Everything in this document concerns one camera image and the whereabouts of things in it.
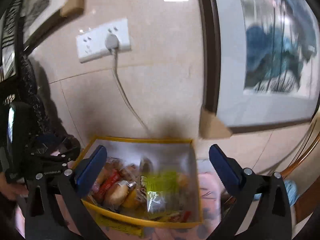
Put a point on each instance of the yellow cardboard box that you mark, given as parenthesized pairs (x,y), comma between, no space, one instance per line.
(134,159)

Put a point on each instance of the red cookie snack packet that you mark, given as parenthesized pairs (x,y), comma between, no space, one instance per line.
(176,217)

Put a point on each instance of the person left hand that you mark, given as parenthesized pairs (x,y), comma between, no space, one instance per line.
(12,191)

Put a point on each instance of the pink floral tablecloth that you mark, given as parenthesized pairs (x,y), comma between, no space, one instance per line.
(177,226)

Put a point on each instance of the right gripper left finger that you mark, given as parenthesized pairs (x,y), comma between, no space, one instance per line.
(43,217)

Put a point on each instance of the dark red snack packet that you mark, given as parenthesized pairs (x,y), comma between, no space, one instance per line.
(106,185)

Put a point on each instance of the wooden armchair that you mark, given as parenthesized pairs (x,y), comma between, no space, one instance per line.
(304,171)

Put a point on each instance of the green yellow snack packet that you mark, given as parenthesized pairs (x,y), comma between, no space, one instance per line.
(162,194)

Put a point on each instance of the framed painting upper left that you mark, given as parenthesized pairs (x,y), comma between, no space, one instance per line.
(41,16)

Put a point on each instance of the framed lotus painting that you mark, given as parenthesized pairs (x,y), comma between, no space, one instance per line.
(261,65)

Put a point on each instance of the dark carved wooden furniture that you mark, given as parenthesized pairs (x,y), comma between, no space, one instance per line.
(22,110)

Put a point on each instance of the yellow snack bar wrapper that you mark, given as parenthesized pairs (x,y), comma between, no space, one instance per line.
(119,226)

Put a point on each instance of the blue cloth on chair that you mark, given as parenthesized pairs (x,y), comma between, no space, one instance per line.
(292,191)

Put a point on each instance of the white double wall socket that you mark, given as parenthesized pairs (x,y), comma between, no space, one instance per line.
(91,45)

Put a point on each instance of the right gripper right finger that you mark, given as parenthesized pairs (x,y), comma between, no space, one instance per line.
(272,218)

